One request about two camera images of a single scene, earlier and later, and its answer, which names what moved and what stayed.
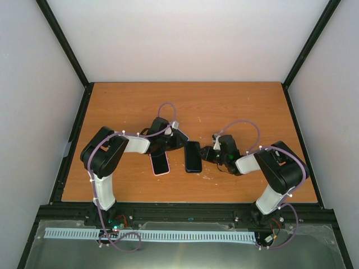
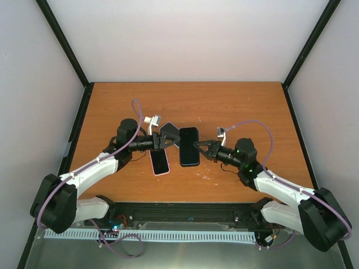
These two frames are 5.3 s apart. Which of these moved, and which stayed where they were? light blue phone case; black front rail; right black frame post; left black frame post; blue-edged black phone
Moved: light blue phone case; blue-edged black phone
Stayed: left black frame post; right black frame post; black front rail
